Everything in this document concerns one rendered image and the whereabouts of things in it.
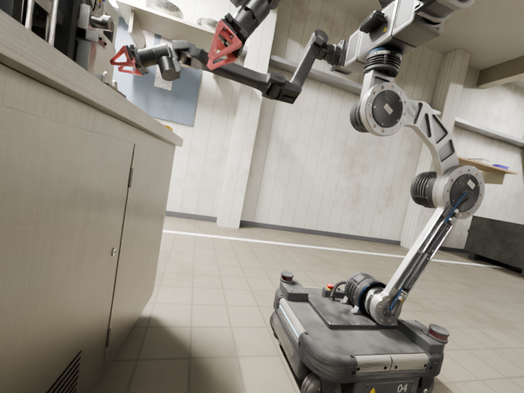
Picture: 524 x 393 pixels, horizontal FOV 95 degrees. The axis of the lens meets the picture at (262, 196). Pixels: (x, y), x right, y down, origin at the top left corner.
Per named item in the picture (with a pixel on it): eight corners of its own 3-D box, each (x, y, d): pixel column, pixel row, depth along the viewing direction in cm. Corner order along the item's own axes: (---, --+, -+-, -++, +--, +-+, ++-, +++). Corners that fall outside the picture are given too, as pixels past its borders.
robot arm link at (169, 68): (186, 59, 97) (187, 40, 89) (194, 83, 95) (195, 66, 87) (154, 60, 92) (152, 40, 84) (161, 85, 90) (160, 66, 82)
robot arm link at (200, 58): (276, 93, 108) (286, 74, 98) (274, 103, 106) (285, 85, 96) (178, 57, 97) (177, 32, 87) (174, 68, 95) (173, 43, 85)
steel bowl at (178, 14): (182, 38, 294) (184, 26, 293) (180, 19, 255) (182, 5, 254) (146, 27, 283) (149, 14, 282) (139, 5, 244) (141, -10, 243)
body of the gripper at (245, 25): (222, 16, 54) (242, -8, 55) (218, 39, 64) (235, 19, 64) (244, 39, 56) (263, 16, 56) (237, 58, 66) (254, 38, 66)
